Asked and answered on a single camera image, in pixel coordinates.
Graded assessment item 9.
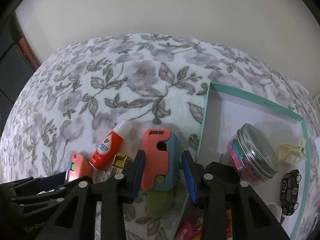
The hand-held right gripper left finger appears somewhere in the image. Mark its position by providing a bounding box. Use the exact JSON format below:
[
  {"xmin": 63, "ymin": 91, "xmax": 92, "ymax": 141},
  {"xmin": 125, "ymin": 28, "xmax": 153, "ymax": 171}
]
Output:
[{"xmin": 37, "ymin": 150, "xmax": 146, "ymax": 240}]

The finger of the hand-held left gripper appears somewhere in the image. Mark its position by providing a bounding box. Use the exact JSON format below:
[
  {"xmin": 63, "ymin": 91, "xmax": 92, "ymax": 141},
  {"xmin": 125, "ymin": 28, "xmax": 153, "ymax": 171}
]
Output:
[
  {"xmin": 11, "ymin": 180, "xmax": 80, "ymax": 230},
  {"xmin": 15, "ymin": 172, "xmax": 67, "ymax": 193}
]

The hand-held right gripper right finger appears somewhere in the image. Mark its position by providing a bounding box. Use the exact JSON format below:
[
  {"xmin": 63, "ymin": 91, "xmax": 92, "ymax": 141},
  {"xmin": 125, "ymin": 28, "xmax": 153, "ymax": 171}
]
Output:
[{"xmin": 182, "ymin": 151, "xmax": 292, "ymax": 240}]

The large pink blue toy knife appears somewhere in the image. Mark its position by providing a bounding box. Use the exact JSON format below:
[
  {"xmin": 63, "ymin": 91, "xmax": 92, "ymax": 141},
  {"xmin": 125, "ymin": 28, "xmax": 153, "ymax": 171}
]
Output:
[{"xmin": 140, "ymin": 129, "xmax": 181, "ymax": 218}]

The small orange toy knife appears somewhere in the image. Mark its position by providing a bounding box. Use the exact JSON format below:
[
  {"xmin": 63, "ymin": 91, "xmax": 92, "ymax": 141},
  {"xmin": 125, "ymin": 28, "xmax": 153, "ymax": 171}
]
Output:
[{"xmin": 65, "ymin": 152, "xmax": 92, "ymax": 183}]

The pink toy figure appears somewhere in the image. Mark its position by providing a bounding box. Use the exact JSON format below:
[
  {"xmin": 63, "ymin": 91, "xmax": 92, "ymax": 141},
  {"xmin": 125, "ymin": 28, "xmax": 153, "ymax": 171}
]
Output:
[{"xmin": 175, "ymin": 217, "xmax": 203, "ymax": 240}]

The glass jar with metal lid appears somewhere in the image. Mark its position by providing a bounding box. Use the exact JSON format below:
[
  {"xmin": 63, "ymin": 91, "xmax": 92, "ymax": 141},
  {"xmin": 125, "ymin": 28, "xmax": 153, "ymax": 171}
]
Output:
[{"xmin": 227, "ymin": 123, "xmax": 280, "ymax": 186}]

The teal-rimmed white tray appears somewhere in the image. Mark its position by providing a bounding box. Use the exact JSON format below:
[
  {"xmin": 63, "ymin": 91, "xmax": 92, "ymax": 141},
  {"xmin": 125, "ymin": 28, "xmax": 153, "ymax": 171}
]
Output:
[{"xmin": 172, "ymin": 81, "xmax": 312, "ymax": 240}]

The cream hair claw clip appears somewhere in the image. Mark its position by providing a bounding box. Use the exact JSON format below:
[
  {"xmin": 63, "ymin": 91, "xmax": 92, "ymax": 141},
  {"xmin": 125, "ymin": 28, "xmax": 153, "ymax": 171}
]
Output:
[{"xmin": 278, "ymin": 137, "xmax": 307, "ymax": 166}]

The red glue stick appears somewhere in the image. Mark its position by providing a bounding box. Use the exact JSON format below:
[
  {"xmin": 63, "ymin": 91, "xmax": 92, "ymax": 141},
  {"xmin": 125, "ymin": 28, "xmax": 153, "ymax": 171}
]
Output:
[{"xmin": 89, "ymin": 119, "xmax": 131, "ymax": 172}]

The floral grey white blanket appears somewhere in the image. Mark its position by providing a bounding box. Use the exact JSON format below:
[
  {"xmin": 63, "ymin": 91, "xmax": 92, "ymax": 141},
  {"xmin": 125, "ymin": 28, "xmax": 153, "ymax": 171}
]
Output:
[{"xmin": 0, "ymin": 32, "xmax": 320, "ymax": 240}]

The black toy car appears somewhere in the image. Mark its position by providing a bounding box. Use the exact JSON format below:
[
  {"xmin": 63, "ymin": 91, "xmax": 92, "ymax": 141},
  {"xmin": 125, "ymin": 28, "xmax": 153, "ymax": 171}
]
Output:
[{"xmin": 279, "ymin": 169, "xmax": 300, "ymax": 217}]

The dark wooden furniture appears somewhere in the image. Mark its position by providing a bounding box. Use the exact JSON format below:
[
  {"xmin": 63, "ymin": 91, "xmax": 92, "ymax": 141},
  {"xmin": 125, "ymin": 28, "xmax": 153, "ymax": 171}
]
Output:
[{"xmin": 0, "ymin": 12, "xmax": 42, "ymax": 120}]

